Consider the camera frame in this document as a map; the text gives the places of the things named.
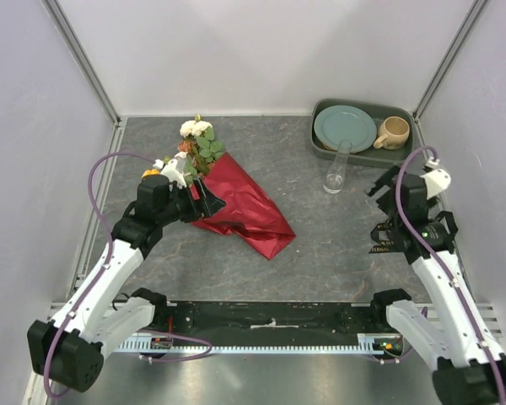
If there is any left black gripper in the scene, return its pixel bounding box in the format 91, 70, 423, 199
157, 176, 226, 227

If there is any flower bouquet red paper wrap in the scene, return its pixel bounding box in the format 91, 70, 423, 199
140, 114, 297, 261

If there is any black ribbon gold lettering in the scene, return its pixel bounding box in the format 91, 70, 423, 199
369, 219, 411, 254

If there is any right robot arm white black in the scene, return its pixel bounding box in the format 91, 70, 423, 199
367, 164, 506, 404

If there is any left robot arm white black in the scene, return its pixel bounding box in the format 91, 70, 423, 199
27, 175, 225, 397

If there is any clear glass vase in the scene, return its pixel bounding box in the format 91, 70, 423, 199
323, 140, 353, 194

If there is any dark green tray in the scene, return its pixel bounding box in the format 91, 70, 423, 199
309, 99, 417, 168

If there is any beige ceramic mug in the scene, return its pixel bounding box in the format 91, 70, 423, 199
373, 116, 411, 150

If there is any teal ceramic plate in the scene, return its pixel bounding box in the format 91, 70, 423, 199
313, 105, 377, 154

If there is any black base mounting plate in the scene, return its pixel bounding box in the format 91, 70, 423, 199
148, 300, 396, 346

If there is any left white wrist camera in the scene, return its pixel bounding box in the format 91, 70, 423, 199
153, 152, 187, 188

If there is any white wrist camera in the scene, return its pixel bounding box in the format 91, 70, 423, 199
153, 152, 187, 188
419, 157, 451, 201

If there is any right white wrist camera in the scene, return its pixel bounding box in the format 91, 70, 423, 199
419, 157, 451, 201

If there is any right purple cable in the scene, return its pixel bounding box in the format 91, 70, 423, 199
362, 145, 506, 405

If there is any purple cable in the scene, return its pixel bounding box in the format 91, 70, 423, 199
43, 151, 213, 398
362, 145, 506, 405

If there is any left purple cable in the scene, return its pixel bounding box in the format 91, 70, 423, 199
43, 151, 213, 398

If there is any light blue cable duct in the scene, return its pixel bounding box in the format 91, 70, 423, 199
114, 334, 403, 355

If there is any right aluminium corner post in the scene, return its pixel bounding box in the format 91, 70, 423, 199
412, 0, 490, 121

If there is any aluminium corner post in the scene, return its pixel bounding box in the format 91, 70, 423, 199
412, 0, 490, 121
41, 0, 122, 126

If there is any left aluminium corner post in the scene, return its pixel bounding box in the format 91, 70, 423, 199
41, 0, 122, 126

